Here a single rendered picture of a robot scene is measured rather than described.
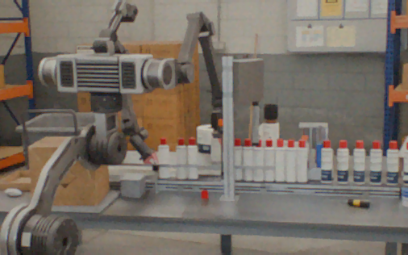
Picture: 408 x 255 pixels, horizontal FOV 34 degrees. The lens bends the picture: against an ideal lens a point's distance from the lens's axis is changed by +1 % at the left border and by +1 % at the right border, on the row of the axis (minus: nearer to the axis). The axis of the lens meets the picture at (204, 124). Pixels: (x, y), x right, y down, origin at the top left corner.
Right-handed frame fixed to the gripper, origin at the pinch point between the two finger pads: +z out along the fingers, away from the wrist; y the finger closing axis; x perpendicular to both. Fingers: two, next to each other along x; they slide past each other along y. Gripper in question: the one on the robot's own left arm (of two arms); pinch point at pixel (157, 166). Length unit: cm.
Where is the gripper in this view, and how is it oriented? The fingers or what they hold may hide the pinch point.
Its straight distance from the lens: 333.6
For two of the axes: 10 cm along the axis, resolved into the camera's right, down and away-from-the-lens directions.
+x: -7.5, 6.1, 2.5
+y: 1.7, -1.8, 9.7
